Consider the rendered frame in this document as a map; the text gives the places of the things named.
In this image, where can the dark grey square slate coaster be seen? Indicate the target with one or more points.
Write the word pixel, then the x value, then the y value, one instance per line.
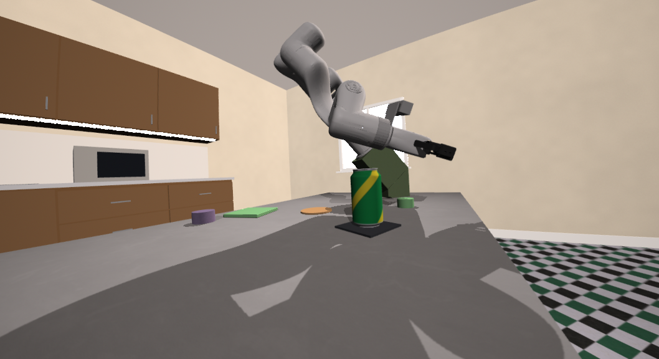
pixel 368 232

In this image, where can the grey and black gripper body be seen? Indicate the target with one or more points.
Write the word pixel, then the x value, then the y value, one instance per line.
pixel 403 141

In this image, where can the purple cylinder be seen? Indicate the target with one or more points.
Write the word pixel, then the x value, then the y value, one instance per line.
pixel 203 216

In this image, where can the green cylinder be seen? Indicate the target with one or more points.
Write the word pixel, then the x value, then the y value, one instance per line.
pixel 405 202

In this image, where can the green drink can with yellow stripe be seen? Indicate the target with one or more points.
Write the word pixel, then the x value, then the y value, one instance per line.
pixel 366 197

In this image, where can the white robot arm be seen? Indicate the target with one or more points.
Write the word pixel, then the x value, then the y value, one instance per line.
pixel 346 121

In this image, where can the tan round disc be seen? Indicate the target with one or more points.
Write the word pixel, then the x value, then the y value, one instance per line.
pixel 317 210

